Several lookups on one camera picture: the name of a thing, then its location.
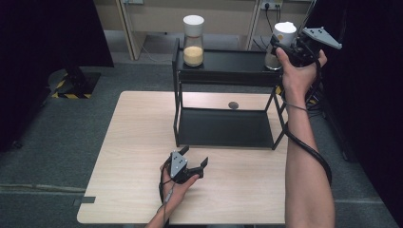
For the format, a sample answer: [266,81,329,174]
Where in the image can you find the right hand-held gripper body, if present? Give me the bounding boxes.
[285,26,344,68]

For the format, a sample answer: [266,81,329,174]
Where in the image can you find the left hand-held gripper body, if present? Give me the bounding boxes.
[162,150,203,185]

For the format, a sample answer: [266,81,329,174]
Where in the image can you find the white translucent cup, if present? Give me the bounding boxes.
[263,21,298,71]

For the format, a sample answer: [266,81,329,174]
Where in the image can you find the black metal two-tier shelf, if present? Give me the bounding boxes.
[171,37,290,151]

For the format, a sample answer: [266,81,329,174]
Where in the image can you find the glass jar with yellow grains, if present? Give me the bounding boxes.
[182,14,206,68]

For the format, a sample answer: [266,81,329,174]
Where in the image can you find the person's left hand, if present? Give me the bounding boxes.
[160,162,201,211]

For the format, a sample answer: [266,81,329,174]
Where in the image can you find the person's right hand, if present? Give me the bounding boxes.
[274,47,329,101]

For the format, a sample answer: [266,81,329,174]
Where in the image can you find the black curtain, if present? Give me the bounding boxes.
[0,0,115,154]
[295,0,403,220]

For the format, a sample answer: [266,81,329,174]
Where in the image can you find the black floor tape piece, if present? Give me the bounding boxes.
[73,196,97,207]

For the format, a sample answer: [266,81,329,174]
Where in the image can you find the beige desk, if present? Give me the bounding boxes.
[92,0,317,62]

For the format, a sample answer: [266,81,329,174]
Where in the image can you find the left hand-held gripper cable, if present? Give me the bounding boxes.
[158,161,177,228]

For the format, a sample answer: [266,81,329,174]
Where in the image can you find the hand-held gripper cable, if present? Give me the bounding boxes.
[158,161,177,228]
[280,58,334,189]

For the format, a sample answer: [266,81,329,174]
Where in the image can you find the black plugged cables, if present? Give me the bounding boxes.
[252,3,283,53]

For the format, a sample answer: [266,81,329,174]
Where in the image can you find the white hanging cable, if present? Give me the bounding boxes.
[298,0,318,30]

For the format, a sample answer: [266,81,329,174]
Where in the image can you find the white floor cable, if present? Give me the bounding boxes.
[141,44,174,64]

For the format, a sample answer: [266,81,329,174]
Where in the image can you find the right hand-held gripper cable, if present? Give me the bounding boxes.
[280,58,334,189]

